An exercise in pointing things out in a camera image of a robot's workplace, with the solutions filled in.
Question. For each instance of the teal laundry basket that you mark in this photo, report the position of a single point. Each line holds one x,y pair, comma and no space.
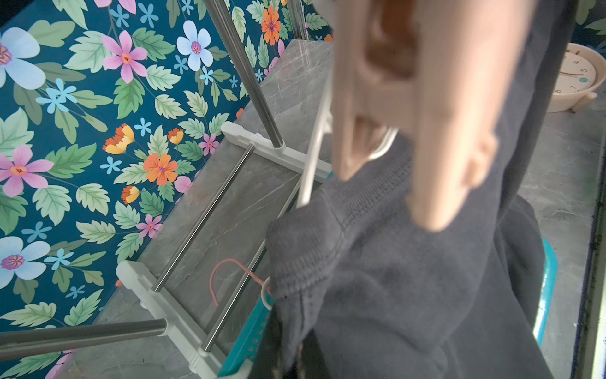
244,352

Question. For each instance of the dark grey t-shirt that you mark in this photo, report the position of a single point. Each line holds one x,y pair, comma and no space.
360,291

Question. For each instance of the pink wire hanger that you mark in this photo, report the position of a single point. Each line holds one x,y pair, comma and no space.
248,273

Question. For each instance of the beige round clock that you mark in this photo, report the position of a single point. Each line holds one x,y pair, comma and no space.
581,74

